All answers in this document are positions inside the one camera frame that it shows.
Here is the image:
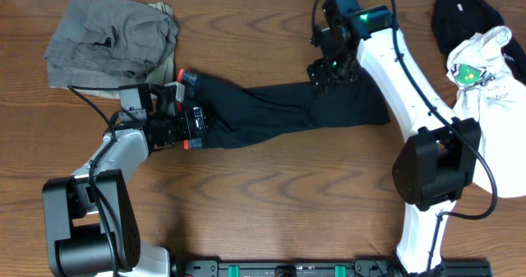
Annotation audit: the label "black leggings red waistband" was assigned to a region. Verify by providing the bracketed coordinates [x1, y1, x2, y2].
[177, 69, 390, 149]

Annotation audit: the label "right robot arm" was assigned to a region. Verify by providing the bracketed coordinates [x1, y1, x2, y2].
[307, 0, 491, 276]

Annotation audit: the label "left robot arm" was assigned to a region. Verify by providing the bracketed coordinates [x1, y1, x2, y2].
[42, 81, 207, 276]

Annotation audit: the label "folded gray pants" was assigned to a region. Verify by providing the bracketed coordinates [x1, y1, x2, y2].
[44, 0, 180, 92]

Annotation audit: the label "white printed t-shirt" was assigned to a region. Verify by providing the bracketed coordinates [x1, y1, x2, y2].
[446, 26, 525, 198]

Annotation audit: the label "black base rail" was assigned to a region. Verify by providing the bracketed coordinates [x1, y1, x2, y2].
[171, 257, 493, 277]

